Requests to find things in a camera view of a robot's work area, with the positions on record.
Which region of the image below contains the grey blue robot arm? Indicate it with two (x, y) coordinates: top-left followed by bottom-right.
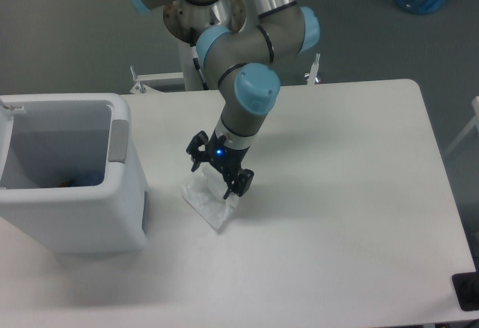
(130, 0), (320, 195)

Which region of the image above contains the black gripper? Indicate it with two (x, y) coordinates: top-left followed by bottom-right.
(186, 130), (254, 199)

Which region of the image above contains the trash inside can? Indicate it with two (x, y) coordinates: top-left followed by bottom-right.
(57, 170), (104, 188)

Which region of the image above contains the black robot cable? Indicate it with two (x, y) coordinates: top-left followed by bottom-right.
(178, 0), (210, 91)

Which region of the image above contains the white frame at right edge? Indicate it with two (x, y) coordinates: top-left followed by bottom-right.
(444, 97), (478, 158)

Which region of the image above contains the black device at table edge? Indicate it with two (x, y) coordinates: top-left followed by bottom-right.
(452, 272), (478, 312)

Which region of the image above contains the white plastic trash can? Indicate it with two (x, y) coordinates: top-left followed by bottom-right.
(1, 93), (148, 254)

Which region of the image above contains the white tissue wrapper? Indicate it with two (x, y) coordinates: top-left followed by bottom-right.
(181, 165), (240, 231)

